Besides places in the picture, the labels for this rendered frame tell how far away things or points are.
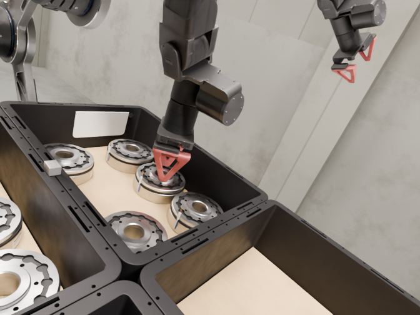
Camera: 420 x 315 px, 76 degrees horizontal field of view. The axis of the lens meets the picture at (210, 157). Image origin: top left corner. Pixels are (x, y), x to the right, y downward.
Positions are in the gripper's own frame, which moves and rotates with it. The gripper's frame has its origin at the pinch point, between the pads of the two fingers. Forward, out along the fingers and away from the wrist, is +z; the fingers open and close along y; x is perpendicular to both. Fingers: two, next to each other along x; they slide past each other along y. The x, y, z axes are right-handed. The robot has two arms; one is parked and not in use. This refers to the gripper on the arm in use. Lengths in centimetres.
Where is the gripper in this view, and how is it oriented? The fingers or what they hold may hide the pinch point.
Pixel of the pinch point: (165, 169)
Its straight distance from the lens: 54.8
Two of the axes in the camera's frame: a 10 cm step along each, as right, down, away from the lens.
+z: -3.2, 8.6, 4.0
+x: -9.5, -2.6, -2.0
